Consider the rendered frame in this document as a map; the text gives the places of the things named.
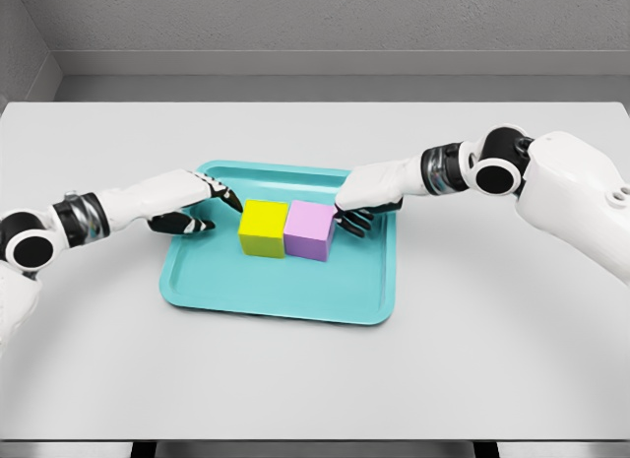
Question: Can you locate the teal tray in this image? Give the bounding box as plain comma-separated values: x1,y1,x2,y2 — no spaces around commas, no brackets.
158,160,398,326

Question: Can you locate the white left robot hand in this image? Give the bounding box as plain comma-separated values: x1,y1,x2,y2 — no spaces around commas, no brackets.
139,167,244,235

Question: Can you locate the yellow cube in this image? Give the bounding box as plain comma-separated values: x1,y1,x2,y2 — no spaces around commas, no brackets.
238,198,290,259

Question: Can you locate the pink cube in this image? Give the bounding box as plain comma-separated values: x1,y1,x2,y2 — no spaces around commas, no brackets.
283,199,339,262

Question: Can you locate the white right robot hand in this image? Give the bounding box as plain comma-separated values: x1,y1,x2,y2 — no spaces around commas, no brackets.
334,163,406,239

